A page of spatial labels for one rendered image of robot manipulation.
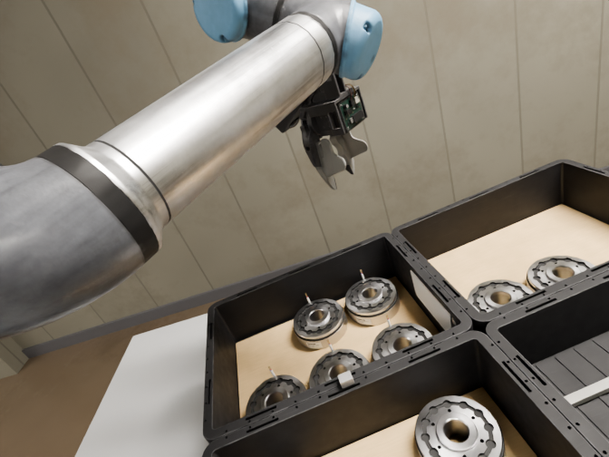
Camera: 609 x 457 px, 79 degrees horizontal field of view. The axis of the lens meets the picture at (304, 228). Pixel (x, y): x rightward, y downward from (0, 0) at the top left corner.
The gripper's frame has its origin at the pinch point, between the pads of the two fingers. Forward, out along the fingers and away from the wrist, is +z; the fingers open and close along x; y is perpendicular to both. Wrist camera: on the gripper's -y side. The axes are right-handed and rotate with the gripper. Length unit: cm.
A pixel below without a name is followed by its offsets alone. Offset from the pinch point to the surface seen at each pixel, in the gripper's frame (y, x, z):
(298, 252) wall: -119, 72, 88
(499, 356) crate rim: 29.7, -16.0, 17.3
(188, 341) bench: -51, -26, 37
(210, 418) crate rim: -0.3, -40.9, 16.0
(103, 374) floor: -187, -45, 101
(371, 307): 4.7, -8.8, 23.4
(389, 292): 5.9, -4.0, 23.4
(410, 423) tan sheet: 19.5, -24.2, 26.9
